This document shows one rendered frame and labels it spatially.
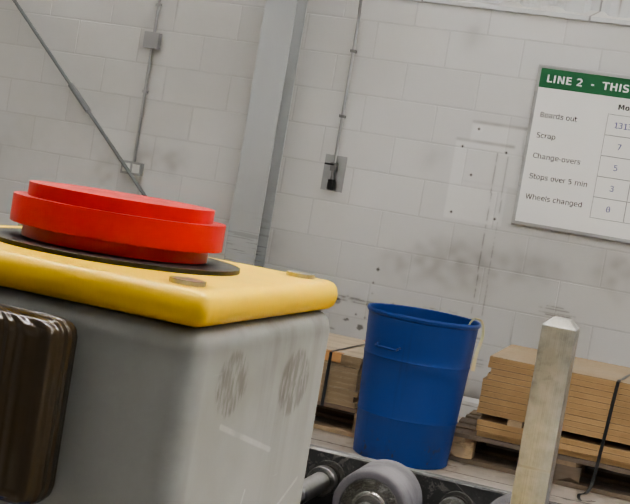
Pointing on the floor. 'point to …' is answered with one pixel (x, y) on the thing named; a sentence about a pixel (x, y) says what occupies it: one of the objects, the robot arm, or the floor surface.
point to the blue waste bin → (413, 383)
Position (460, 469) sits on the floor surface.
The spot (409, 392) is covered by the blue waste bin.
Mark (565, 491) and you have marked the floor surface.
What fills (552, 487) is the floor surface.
